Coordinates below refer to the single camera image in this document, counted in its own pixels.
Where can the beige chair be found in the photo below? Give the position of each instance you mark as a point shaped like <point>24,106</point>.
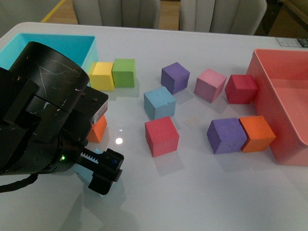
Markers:
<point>121,13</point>
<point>241,17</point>

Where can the light blue foam block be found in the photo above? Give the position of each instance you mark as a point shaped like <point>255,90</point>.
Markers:
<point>84,173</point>
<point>159,103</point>

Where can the orange foam block near bin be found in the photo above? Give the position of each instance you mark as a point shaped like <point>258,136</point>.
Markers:
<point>97,131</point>

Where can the purple foam block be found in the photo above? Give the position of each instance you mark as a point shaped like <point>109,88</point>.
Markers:
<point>174,77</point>
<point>226,135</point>

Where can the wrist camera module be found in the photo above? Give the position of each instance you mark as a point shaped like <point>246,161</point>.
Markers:
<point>99,113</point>

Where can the left beige chair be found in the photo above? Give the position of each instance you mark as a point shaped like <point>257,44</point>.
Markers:
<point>121,13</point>

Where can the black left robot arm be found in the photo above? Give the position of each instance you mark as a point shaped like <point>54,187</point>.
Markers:
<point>47,110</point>

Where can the orange foam block by tray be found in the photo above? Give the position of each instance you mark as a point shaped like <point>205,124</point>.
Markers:
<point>258,132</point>

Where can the yellow foam block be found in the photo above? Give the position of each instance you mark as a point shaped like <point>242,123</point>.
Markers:
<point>101,77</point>

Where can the green foam block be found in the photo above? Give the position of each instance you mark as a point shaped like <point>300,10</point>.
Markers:
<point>124,73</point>

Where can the right beige chair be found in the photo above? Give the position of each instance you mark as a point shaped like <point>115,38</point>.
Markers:
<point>241,17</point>

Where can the turquoise plastic bin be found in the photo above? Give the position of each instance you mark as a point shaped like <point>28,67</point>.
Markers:
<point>82,50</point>

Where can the pink foam block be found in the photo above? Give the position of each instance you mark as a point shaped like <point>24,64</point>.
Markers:
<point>209,85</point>

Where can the red foam block centre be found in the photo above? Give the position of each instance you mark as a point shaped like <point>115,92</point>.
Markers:
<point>161,136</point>

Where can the dark red foam block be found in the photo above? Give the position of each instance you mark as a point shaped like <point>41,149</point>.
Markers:
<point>241,89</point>

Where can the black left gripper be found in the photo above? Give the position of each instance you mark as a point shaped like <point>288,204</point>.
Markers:
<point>43,154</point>

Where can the pink plastic tray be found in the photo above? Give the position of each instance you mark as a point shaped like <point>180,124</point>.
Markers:
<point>282,98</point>

